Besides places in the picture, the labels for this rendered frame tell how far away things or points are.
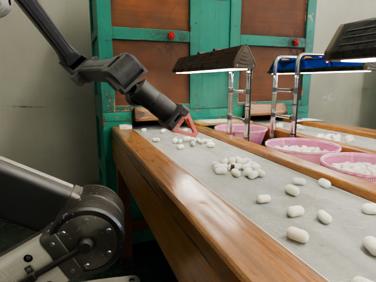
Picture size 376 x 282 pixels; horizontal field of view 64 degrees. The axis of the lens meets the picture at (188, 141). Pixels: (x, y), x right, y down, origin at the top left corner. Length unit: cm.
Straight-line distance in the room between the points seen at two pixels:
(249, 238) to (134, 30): 134
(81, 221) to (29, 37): 204
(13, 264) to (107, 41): 123
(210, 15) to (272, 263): 154
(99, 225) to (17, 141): 201
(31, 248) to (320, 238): 48
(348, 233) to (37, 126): 221
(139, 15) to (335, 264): 146
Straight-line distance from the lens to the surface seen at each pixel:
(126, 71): 73
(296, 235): 54
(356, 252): 56
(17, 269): 60
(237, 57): 96
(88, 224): 55
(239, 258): 44
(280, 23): 207
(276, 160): 100
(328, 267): 51
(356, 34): 65
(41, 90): 246
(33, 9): 104
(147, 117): 160
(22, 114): 248
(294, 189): 73
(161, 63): 169
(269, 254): 46
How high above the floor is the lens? 100
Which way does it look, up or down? 11 degrees down
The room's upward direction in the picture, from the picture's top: straight up
